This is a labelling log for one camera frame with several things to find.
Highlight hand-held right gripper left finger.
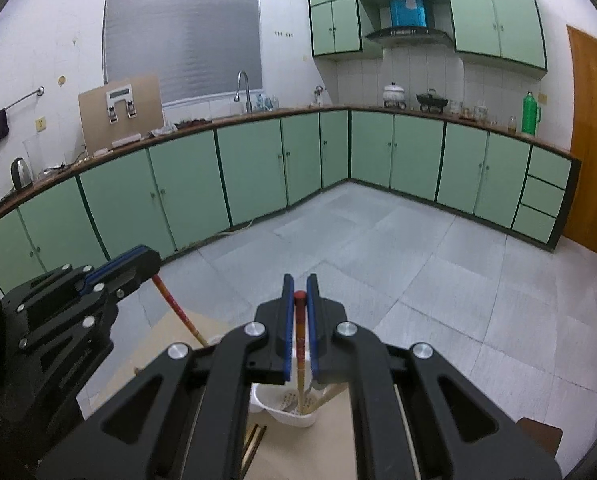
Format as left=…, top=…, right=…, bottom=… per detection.
left=37, top=273, right=297, bottom=480

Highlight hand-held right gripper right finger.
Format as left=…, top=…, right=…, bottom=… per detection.
left=306, top=273, right=563, bottom=480

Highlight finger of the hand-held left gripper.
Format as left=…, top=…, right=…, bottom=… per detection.
left=17, top=250, right=162, bottom=352
left=3, top=245, right=150, bottom=313

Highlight light bamboo chopstick red handle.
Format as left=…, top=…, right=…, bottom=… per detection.
left=151, top=274, right=210, bottom=349
left=293, top=290, right=310, bottom=407
left=305, top=384, right=343, bottom=417

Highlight white two-compartment utensil holder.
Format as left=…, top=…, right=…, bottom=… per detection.
left=250, top=381, right=330, bottom=429

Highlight green lower kitchen cabinets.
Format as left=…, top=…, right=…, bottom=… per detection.
left=0, top=106, right=582, bottom=302

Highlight green kitchen cabinets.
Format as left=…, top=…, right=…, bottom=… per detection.
left=0, top=106, right=582, bottom=302
left=307, top=0, right=549, bottom=79

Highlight steel electric kettle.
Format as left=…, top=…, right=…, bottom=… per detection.
left=10, top=157, right=34, bottom=191

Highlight clear plastic pitcher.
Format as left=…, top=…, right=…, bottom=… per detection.
left=23, top=137, right=47, bottom=181

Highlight beige table mat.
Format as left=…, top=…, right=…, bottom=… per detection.
left=77, top=309, right=419, bottom=480

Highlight brown cardboard panel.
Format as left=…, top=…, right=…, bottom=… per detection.
left=78, top=74, right=166, bottom=156

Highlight white device on cardboard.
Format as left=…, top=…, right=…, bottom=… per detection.
left=105, top=87, right=138, bottom=125

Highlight metal towel bar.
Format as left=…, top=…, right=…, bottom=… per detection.
left=0, top=86, right=46, bottom=129

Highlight chrome kitchen faucet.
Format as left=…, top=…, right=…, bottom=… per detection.
left=234, top=70, right=253, bottom=114

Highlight white cooking pot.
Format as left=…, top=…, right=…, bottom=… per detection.
left=382, top=82, right=406, bottom=110

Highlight grey window blind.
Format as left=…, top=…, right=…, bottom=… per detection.
left=102, top=0, right=264, bottom=107

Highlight black wok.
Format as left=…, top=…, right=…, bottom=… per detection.
left=415, top=88, right=450, bottom=113

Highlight green thermos flask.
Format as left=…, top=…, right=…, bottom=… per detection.
left=521, top=91, right=543, bottom=136

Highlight range hood with blue film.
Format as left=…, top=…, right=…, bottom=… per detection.
left=363, top=0, right=453, bottom=47

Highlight wooden door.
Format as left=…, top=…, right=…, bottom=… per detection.
left=562, top=24, right=597, bottom=259

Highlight green upper kitchen cabinets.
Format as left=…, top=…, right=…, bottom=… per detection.
left=307, top=0, right=549, bottom=79

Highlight white cable on floor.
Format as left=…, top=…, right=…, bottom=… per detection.
left=217, top=219, right=255, bottom=237

